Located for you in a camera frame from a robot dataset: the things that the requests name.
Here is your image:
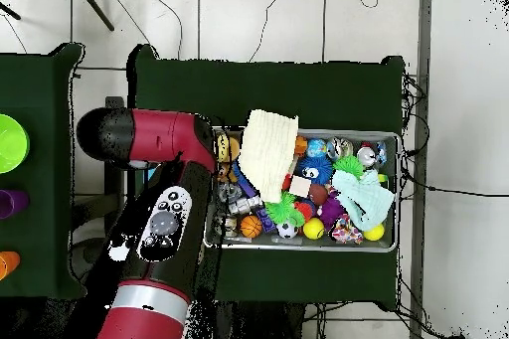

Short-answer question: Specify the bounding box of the cream waffle cloth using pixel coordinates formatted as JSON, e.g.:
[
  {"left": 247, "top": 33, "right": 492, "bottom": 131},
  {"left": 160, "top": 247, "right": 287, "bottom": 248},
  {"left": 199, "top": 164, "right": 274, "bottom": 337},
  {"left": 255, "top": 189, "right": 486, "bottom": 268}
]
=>
[{"left": 238, "top": 108, "right": 299, "bottom": 204}]

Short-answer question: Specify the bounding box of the shallow mesh bin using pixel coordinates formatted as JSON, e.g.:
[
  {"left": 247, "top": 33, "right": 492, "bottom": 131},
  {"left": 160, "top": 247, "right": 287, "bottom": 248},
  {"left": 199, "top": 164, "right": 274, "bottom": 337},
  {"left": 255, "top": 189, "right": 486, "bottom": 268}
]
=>
[{"left": 203, "top": 125, "right": 402, "bottom": 254}]

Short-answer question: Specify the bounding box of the yellow plush duck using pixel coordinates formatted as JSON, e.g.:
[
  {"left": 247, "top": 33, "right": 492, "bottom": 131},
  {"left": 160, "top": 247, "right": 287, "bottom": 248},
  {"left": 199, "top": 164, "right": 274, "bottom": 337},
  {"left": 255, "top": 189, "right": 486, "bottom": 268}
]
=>
[{"left": 216, "top": 133, "right": 241, "bottom": 164}]

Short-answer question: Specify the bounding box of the orange basketball toy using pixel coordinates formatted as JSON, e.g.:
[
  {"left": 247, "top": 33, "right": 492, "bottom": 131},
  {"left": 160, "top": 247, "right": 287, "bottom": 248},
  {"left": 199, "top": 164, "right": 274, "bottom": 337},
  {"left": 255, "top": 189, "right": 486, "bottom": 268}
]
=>
[{"left": 239, "top": 214, "right": 264, "bottom": 240}]

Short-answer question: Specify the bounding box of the globe print ball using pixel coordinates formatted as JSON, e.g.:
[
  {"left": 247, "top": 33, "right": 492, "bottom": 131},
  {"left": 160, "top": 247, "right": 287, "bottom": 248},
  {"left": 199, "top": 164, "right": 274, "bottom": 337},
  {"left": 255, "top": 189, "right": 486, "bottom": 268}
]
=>
[{"left": 304, "top": 138, "right": 328, "bottom": 159}]

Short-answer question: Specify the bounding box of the blue spiky ball with eyes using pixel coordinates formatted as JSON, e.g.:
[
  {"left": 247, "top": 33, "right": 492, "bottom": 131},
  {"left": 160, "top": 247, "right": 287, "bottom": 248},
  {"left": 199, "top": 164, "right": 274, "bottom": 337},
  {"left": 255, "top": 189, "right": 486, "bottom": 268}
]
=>
[{"left": 295, "top": 154, "right": 334, "bottom": 186}]

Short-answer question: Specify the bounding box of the small soccer ball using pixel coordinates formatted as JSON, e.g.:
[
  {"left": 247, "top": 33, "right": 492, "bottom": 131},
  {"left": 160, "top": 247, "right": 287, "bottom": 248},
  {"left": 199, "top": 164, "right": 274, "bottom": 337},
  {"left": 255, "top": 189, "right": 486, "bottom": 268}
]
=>
[{"left": 275, "top": 221, "right": 300, "bottom": 240}]

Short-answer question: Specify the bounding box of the yellow ball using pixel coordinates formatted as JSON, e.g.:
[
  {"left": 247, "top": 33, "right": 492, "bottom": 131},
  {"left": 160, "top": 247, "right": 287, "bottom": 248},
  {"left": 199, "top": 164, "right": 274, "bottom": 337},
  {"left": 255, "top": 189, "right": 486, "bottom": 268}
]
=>
[{"left": 302, "top": 217, "right": 326, "bottom": 242}]

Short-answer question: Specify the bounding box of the green spiky ball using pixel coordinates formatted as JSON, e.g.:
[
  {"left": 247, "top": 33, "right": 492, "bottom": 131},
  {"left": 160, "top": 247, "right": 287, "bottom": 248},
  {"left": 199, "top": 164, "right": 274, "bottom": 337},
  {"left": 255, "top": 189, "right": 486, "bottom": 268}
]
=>
[{"left": 332, "top": 154, "right": 366, "bottom": 179}]

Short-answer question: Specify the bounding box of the colourful patterned cloth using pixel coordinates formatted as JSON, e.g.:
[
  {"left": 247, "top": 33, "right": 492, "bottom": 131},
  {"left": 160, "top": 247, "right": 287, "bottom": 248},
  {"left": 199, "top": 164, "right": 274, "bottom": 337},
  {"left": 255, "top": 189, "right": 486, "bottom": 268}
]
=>
[{"left": 329, "top": 213, "right": 365, "bottom": 246}]

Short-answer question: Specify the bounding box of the mint waffle cloth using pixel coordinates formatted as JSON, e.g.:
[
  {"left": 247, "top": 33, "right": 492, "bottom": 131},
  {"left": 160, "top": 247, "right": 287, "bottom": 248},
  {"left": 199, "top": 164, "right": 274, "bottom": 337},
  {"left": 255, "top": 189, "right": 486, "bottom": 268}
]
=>
[{"left": 330, "top": 168, "right": 396, "bottom": 233}]

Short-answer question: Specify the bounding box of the black upright panel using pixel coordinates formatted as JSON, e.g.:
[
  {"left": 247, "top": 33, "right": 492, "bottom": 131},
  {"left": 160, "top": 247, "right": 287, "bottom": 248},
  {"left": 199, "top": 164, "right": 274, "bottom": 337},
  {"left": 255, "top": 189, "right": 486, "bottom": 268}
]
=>
[{"left": 103, "top": 95, "right": 125, "bottom": 239}]

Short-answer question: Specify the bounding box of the grey rounded stand base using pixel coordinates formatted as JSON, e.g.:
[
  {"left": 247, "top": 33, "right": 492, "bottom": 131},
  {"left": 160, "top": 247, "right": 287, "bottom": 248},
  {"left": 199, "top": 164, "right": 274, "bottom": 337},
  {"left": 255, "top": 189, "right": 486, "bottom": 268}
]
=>
[{"left": 69, "top": 237, "right": 110, "bottom": 280}]

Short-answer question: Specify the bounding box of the black tripod leg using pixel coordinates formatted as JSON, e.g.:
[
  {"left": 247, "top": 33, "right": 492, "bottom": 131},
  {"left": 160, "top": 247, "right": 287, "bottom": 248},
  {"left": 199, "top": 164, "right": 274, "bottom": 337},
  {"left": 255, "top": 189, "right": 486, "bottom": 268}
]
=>
[
  {"left": 73, "top": 0, "right": 115, "bottom": 33},
  {"left": 0, "top": 1, "right": 22, "bottom": 21}
]

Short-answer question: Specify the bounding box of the dark green side table cloth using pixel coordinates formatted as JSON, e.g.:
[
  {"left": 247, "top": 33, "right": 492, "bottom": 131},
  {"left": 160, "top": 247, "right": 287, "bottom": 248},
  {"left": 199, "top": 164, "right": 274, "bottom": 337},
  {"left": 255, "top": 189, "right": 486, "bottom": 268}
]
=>
[{"left": 0, "top": 43, "right": 93, "bottom": 301}]

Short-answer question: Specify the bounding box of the lime green bowl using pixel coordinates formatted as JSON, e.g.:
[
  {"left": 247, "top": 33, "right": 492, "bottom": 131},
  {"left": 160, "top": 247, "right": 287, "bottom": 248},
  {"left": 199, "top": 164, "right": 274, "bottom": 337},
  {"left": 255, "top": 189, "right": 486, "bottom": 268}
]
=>
[{"left": 0, "top": 113, "right": 31, "bottom": 175}]

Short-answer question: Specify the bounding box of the purple cup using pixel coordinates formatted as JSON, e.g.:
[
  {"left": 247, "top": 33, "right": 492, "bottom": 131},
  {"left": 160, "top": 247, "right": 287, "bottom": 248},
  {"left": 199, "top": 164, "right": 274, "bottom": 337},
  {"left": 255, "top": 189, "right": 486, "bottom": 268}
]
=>
[{"left": 0, "top": 189, "right": 31, "bottom": 220}]

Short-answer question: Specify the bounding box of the orange cup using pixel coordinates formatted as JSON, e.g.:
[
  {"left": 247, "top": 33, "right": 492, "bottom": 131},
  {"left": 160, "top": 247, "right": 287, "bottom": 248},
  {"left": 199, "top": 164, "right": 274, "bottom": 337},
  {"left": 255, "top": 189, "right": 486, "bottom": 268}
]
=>
[{"left": 0, "top": 251, "right": 22, "bottom": 281}]

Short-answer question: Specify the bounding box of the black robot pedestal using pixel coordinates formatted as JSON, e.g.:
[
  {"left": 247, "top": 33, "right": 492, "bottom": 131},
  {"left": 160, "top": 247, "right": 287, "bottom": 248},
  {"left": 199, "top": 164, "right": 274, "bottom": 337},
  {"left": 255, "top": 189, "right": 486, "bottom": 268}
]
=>
[{"left": 214, "top": 300, "right": 305, "bottom": 339}]

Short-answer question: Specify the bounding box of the thin black floor cable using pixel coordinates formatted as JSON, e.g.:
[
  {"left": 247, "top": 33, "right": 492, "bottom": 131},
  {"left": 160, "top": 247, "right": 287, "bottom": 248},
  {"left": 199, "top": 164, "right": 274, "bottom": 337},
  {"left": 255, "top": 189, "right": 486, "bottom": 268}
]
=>
[{"left": 401, "top": 179, "right": 509, "bottom": 199}]

